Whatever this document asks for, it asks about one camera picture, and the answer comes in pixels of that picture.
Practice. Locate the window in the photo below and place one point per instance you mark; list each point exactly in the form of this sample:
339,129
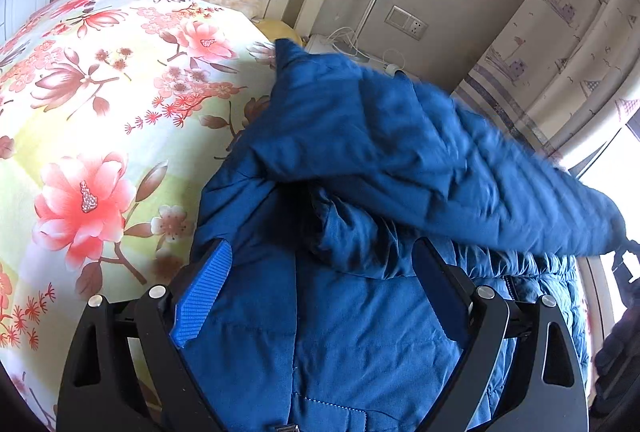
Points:
615,182

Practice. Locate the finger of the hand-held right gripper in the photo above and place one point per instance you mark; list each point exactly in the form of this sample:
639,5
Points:
627,262

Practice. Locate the floral quilt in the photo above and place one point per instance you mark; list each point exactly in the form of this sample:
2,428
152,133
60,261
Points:
100,112

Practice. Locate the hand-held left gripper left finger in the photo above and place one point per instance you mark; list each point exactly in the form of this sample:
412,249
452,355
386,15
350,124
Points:
202,297

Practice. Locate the blue padded jacket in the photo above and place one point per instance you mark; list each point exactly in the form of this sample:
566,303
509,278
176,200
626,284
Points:
360,137

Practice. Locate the printed curtain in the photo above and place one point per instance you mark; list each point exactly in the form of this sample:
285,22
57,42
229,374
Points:
560,37

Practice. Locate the yellow pillow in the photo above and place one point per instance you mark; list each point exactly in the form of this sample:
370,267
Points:
277,29

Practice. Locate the wall socket panel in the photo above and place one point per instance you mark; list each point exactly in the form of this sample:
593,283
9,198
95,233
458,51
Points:
406,22

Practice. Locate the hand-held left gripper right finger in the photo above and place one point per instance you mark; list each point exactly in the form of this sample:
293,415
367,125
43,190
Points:
440,297

